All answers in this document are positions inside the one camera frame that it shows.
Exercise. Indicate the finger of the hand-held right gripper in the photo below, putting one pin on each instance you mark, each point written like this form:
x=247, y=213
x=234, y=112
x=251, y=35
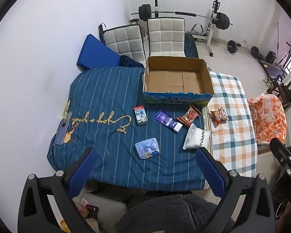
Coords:
x=280, y=150

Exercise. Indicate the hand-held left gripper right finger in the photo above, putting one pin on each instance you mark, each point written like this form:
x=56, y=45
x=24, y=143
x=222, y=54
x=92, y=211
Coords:
x=212, y=172

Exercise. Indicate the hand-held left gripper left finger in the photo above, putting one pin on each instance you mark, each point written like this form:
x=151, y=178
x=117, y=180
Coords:
x=83, y=172

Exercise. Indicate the white soft pillow packet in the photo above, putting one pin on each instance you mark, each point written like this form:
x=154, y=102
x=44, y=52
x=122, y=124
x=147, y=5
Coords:
x=196, y=137

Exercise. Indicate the panda print snack packet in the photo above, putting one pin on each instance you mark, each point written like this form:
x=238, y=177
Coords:
x=219, y=116

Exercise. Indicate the red snack packet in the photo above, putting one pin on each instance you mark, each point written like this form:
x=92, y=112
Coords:
x=189, y=116

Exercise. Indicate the blue tissue packet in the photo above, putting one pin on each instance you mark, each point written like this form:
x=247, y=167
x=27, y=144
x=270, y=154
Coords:
x=147, y=148

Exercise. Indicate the small milk carton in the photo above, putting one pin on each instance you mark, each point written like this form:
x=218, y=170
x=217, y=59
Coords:
x=141, y=115

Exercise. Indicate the cardboard box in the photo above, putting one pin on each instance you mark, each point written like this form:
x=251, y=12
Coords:
x=177, y=80

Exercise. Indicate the orange floral blanket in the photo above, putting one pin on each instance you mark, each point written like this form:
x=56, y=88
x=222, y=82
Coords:
x=268, y=119

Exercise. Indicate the bin of snack packets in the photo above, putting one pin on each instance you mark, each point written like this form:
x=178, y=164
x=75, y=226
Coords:
x=86, y=208

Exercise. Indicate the plaid blanket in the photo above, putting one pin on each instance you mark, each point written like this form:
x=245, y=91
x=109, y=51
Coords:
x=230, y=136

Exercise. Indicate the blue smartphone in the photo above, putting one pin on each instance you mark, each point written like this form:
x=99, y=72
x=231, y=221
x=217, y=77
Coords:
x=61, y=133

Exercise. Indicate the grey fleece clothing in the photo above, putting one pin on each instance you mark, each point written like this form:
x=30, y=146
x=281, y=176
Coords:
x=167, y=213

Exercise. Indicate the dark wooden chair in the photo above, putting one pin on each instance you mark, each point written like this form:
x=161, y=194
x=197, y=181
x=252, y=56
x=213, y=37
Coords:
x=285, y=87

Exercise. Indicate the purple rectangular packet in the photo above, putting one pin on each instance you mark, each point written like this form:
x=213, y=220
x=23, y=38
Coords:
x=167, y=120

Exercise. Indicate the pair of shoes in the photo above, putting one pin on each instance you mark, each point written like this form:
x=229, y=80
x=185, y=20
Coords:
x=268, y=82

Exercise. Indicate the blue striped blanket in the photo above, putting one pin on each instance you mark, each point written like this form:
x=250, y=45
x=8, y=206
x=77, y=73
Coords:
x=106, y=97

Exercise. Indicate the treadmill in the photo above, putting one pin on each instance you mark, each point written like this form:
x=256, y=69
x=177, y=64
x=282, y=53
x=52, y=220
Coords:
x=274, y=69

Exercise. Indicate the black speaker box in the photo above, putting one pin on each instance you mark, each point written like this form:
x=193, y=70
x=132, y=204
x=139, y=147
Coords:
x=270, y=57

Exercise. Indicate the short barbell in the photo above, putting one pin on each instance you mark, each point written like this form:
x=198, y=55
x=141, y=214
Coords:
x=232, y=46

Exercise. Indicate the blue foam mat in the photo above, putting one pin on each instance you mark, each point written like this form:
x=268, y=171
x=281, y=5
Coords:
x=97, y=53

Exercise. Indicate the blue black bench pad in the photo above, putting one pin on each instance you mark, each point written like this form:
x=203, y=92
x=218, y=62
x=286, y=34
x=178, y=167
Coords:
x=191, y=47

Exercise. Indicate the white quilted chair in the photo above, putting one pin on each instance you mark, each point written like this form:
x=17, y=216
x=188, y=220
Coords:
x=166, y=37
x=125, y=40

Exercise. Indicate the white barbell rack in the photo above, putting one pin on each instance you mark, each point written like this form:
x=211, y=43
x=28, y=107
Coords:
x=214, y=21

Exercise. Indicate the long barbell with black plates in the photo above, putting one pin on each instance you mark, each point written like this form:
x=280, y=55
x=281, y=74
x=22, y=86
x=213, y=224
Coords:
x=145, y=12

